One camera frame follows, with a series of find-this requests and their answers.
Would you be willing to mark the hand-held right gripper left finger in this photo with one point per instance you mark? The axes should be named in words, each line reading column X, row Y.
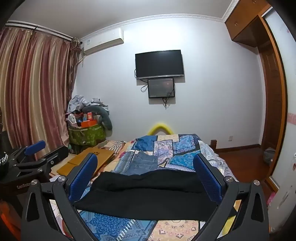
column 83, row 177

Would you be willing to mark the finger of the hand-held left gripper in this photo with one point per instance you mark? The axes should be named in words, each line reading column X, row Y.
column 56, row 155
column 34, row 147

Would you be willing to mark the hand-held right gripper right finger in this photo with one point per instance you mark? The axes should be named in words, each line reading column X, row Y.
column 208, row 179

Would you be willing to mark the black pants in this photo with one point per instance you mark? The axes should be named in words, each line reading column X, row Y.
column 150, row 197

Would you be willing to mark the person's left forearm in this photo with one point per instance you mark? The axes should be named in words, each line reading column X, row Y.
column 9, row 222

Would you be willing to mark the wooden lap desk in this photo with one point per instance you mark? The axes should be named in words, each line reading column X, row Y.
column 104, row 156
column 66, row 168

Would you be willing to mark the patchwork patterned quilt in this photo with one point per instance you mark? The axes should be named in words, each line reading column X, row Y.
column 185, row 148

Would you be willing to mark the orange box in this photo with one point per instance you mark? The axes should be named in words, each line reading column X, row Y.
column 89, row 123

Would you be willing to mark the yellow blanket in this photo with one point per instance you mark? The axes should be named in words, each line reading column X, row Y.
column 229, row 222

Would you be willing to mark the red box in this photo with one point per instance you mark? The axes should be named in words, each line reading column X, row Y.
column 89, row 115

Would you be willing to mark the grey tube pillow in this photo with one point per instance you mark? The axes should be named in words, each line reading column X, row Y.
column 107, row 120

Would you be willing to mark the blue jeans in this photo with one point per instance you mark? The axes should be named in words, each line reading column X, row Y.
column 143, row 162

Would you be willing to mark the grey cloth bundle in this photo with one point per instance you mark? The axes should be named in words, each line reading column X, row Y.
column 269, row 156

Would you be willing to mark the striped pink curtain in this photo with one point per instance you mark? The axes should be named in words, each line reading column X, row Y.
column 34, row 81

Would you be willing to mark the yellow foam tube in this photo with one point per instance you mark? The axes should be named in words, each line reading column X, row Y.
column 159, row 126

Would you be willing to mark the brown wooden door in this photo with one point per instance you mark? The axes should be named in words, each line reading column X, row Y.
column 272, row 104

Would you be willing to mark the curtain rod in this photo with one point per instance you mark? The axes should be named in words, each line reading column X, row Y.
column 46, row 31

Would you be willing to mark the white air conditioner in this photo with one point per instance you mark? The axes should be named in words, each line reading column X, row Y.
column 104, row 42

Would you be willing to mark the wooden overhead cabinet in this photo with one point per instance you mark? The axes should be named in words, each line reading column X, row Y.
column 242, row 25

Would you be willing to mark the wooden bed post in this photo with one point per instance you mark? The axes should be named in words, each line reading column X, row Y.
column 214, row 144

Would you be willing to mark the small black wall monitor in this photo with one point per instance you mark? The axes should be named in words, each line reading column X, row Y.
column 160, row 88

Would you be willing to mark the black wall television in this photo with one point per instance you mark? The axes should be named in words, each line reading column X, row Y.
column 159, row 63

